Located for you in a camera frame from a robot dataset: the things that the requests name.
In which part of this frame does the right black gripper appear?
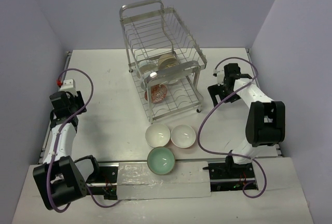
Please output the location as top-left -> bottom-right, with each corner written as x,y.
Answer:
208,81 -> 242,108

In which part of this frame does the white bowl pink rim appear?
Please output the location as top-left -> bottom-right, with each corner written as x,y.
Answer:
171,124 -> 196,148

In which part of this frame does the red patterned bowl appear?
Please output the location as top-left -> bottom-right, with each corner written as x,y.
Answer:
151,84 -> 168,104

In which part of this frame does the white bowl beige outside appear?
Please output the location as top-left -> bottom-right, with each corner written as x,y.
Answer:
158,53 -> 177,70

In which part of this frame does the steel two-tier dish rack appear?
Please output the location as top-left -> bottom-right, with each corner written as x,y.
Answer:
119,0 -> 207,123

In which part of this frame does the pale green bowl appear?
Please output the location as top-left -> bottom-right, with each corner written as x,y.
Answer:
147,147 -> 175,175

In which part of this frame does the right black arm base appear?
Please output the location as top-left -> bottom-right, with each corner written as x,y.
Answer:
202,156 -> 258,192

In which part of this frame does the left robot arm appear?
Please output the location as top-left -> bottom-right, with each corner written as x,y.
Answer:
33,90 -> 101,213

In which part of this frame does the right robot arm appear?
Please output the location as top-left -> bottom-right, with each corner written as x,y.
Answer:
207,63 -> 285,178

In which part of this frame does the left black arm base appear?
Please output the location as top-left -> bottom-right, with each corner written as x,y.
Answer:
86,165 -> 118,200

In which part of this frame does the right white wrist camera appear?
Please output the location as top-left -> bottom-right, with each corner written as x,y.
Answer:
213,68 -> 224,85

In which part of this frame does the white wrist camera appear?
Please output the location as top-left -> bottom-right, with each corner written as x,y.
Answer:
59,79 -> 77,95
213,68 -> 224,85

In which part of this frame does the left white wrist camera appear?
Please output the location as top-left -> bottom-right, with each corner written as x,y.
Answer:
59,79 -> 77,95

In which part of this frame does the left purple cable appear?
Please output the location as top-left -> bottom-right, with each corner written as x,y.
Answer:
46,68 -> 122,213

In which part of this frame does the aluminium table edge rail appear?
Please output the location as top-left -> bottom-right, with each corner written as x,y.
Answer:
37,50 -> 73,165

